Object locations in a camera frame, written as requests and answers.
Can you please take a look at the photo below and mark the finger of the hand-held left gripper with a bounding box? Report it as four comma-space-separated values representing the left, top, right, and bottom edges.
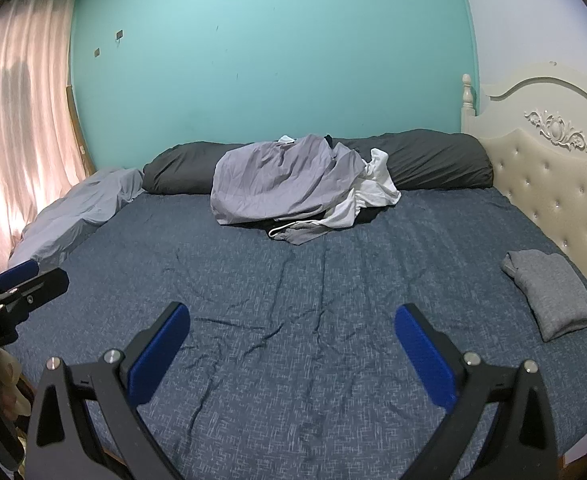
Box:
0, 259, 40, 288
10, 267, 70, 311

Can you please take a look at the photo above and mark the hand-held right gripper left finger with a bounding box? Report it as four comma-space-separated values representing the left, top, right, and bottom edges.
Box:
26, 302, 191, 480

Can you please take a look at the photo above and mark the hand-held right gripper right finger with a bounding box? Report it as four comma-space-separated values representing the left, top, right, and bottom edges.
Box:
395, 304, 559, 480

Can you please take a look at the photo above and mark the light grey jacket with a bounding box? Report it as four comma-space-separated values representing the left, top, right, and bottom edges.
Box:
210, 134, 369, 226

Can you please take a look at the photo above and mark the light grey crumpled blanket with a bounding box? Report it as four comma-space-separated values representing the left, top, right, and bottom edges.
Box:
8, 167, 145, 273

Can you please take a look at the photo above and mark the bed with blue sheet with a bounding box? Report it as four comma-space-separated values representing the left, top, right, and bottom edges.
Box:
10, 182, 587, 480

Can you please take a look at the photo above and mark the pink curtain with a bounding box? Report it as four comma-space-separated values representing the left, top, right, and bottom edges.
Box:
0, 0, 88, 281

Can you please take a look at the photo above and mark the folded grey sweater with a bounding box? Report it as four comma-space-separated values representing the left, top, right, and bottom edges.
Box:
501, 249, 587, 343

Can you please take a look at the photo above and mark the white garment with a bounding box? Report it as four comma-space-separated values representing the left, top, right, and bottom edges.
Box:
277, 135, 402, 233

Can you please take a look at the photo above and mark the dark grey long pillow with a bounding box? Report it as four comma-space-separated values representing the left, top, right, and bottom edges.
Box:
142, 129, 494, 196

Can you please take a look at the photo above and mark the cream tufted headboard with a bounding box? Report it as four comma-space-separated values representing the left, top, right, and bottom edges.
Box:
461, 62, 587, 311

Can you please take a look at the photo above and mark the wooden window frame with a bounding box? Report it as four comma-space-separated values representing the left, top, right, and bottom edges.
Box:
66, 85, 97, 177

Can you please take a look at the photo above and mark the grey hoodie with white cord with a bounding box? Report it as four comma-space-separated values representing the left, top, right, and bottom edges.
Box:
267, 217, 335, 246

